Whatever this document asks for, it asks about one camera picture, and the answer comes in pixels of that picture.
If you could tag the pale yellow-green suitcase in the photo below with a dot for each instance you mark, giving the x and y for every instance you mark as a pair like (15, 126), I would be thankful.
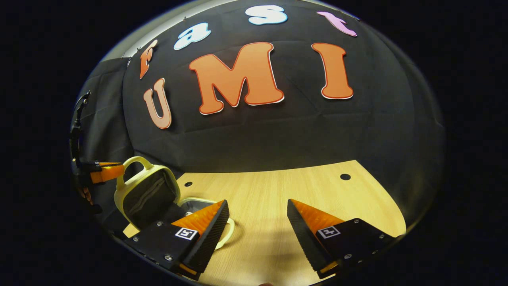
(147, 198)

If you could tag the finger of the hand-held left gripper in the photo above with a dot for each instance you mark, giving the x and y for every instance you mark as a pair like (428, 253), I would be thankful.
(107, 173)
(111, 163)

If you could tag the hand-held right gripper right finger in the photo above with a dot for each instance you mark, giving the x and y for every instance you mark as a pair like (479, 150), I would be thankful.
(303, 238)

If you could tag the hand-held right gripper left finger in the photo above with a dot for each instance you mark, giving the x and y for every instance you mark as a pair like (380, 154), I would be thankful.
(208, 238)

